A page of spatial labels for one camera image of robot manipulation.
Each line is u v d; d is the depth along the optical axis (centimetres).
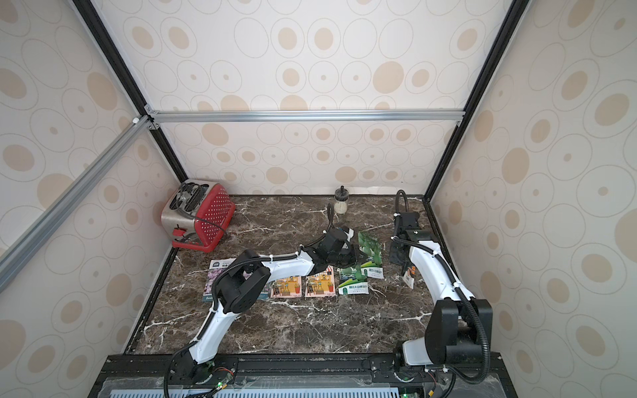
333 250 76
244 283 56
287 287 90
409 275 89
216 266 95
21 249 52
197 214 90
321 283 92
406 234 61
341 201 106
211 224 96
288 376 73
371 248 94
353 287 90
